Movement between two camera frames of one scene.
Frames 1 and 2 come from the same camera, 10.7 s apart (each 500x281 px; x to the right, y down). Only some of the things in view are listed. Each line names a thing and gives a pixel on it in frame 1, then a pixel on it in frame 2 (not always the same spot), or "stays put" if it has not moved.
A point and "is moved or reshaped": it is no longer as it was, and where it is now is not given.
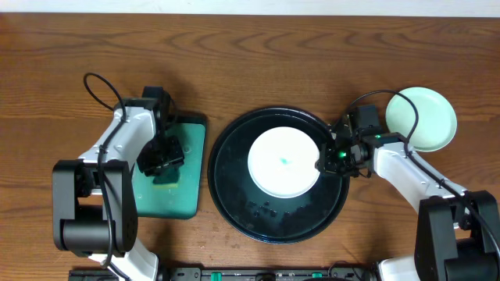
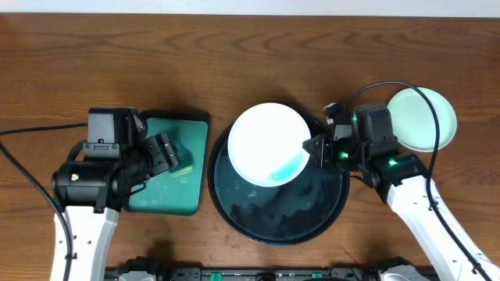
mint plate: (437, 123) stays put
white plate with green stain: (281, 162) is moved or reshaped
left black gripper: (161, 158) stays put
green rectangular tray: (182, 202) stays put
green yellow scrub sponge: (169, 179) → (187, 161)
